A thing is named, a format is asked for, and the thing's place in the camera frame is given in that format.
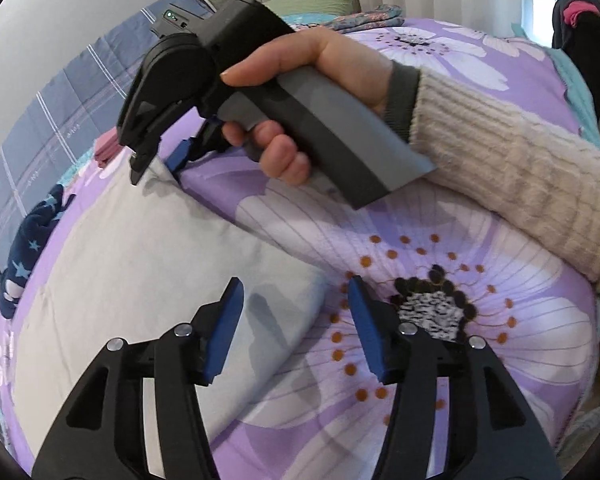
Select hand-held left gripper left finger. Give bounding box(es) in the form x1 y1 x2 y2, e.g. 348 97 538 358
32 276 245 480

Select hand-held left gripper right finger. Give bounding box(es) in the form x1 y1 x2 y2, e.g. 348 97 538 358
347 275 563 480

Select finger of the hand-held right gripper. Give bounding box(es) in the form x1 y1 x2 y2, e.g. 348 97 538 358
116 95 175 186
166 119 228 173

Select pale long-sleeve shirt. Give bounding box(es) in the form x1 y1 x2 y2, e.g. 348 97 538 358
10 155 331 461

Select person's right forearm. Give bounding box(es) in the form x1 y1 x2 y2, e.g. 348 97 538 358
384 60 600 306

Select pink folded clothes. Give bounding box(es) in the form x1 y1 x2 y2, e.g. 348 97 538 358
94 127 123 168

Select person's right hand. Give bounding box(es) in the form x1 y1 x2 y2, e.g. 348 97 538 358
220 25 396 184

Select purple floral blanket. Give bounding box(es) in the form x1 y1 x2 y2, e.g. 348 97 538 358
0 15 600 480

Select green pillow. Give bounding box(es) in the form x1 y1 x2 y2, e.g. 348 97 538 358
262 0 355 17

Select navy star-patterned garment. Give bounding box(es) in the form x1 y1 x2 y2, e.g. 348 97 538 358
0 184 76 318

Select grey floral folded garment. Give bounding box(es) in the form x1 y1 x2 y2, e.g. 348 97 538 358
307 4 406 33

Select pink garment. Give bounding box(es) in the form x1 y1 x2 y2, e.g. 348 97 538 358
565 1 598 28

